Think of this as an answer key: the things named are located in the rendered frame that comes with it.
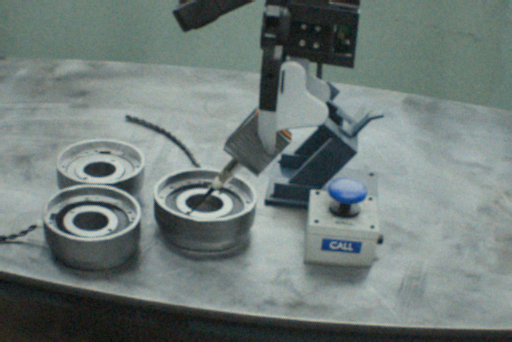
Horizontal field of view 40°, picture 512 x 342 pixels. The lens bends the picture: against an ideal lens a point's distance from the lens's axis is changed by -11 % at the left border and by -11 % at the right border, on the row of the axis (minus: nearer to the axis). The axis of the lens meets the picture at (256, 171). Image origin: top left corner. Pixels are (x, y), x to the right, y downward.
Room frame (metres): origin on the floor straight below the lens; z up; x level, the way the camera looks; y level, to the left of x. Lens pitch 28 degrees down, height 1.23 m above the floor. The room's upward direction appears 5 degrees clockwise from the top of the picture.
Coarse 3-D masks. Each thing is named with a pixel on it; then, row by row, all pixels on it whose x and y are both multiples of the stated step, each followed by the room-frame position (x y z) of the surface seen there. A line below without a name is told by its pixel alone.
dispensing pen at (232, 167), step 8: (256, 112) 0.64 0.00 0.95; (232, 136) 0.64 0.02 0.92; (224, 144) 0.64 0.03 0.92; (232, 160) 0.64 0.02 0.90; (224, 168) 0.64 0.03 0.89; (232, 168) 0.64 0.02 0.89; (240, 168) 0.64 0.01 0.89; (224, 176) 0.64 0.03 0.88; (232, 176) 0.64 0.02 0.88; (216, 184) 0.64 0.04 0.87; (224, 184) 0.64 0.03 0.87; (208, 192) 0.64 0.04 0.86; (200, 200) 0.65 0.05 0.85; (192, 208) 0.65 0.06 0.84
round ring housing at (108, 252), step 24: (72, 192) 0.66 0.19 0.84; (96, 192) 0.67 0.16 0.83; (120, 192) 0.67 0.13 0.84; (48, 216) 0.62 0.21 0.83; (72, 216) 0.63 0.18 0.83; (96, 216) 0.64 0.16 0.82; (48, 240) 0.59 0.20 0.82; (72, 240) 0.57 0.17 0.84; (96, 240) 0.57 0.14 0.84; (120, 240) 0.59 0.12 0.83; (72, 264) 0.58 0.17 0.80; (96, 264) 0.58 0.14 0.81; (120, 264) 0.59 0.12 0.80
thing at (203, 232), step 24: (168, 192) 0.70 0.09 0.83; (192, 192) 0.70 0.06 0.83; (216, 192) 0.70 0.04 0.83; (240, 192) 0.71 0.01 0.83; (168, 216) 0.64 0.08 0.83; (216, 216) 0.66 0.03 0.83; (240, 216) 0.65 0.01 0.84; (192, 240) 0.63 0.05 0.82; (216, 240) 0.63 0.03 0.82; (240, 240) 0.66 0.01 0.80
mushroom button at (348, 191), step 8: (336, 184) 0.66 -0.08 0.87; (344, 184) 0.66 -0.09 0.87; (352, 184) 0.67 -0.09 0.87; (360, 184) 0.67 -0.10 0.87; (328, 192) 0.66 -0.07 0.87; (336, 192) 0.65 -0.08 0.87; (344, 192) 0.65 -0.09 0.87; (352, 192) 0.65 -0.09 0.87; (360, 192) 0.65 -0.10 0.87; (336, 200) 0.65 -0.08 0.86; (344, 200) 0.65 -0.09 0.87; (352, 200) 0.65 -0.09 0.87; (360, 200) 0.65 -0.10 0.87; (344, 208) 0.66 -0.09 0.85
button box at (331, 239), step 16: (320, 192) 0.70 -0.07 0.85; (320, 208) 0.66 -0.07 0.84; (336, 208) 0.66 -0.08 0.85; (352, 208) 0.66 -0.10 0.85; (368, 208) 0.67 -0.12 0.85; (320, 224) 0.63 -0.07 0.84; (336, 224) 0.64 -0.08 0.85; (352, 224) 0.64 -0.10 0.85; (368, 224) 0.64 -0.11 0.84; (320, 240) 0.63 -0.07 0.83; (336, 240) 0.63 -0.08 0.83; (352, 240) 0.63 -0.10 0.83; (368, 240) 0.63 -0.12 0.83; (304, 256) 0.63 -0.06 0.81; (320, 256) 0.63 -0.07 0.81; (336, 256) 0.63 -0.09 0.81; (352, 256) 0.63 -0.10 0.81; (368, 256) 0.63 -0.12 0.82
